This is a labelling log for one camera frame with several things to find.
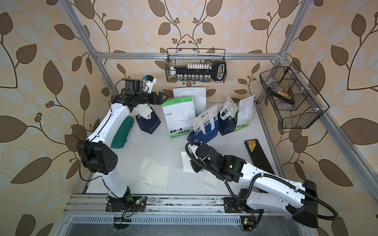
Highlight small dark navy bag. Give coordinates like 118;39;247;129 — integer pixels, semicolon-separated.
136;105;161;134

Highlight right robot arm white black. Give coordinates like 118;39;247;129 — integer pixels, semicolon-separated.
185;142;339;228

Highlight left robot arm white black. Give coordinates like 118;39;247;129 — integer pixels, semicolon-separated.
76;75;169;198

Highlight green white cool tea bag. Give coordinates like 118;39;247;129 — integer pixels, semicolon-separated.
162;96;195;138

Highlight white flat bag back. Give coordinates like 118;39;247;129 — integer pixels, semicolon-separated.
173;87;207;117

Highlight dark navy bag right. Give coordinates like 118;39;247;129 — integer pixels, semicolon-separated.
218;96;238;136

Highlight green plastic tool case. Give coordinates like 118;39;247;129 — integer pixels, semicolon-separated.
111;116;134;149

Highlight black yellow-labelled device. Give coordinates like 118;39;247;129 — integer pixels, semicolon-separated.
244;139;275;174

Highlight white green bag right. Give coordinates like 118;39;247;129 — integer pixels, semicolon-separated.
235;95;255;131

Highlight black socket set holder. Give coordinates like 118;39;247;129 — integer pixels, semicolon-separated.
170;61;227;82

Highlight object in right basket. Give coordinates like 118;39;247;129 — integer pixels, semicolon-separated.
267;87;295;105

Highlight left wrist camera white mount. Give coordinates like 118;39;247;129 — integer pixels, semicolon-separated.
143;75;157;93

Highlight blue takeaway bag white handles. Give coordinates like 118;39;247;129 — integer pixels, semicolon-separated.
187;105;219;144

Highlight back wire basket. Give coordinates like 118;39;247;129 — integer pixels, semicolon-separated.
165;47;227;85

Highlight wire basket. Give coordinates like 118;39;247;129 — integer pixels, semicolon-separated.
259;62;330;129
165;47;227;85

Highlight right wire basket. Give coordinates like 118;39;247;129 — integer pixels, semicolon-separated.
259;62;330;129

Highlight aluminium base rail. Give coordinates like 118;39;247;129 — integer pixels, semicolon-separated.
62;194;308;216

